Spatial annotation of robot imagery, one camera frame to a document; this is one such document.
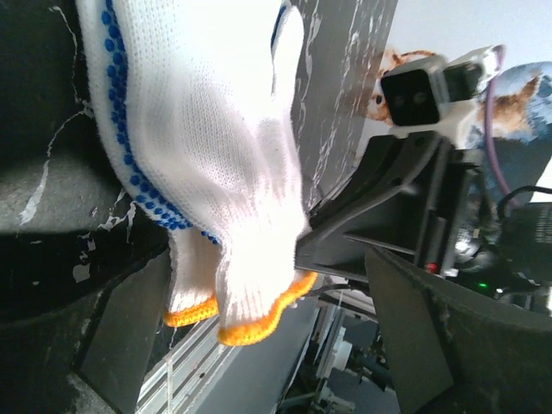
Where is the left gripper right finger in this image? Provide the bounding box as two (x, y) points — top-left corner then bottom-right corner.
(365, 248), (551, 413)

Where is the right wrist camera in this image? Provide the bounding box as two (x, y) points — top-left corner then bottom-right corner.
(380, 45), (505, 127)

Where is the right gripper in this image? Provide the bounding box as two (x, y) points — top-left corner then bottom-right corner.
(296, 131), (484, 281)

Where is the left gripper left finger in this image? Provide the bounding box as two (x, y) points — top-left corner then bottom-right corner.
(1, 252), (170, 413)

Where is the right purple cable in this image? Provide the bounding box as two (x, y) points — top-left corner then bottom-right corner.
(482, 45), (512, 198)

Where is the blue dotted glove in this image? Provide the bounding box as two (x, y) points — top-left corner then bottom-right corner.
(77, 1), (317, 347)

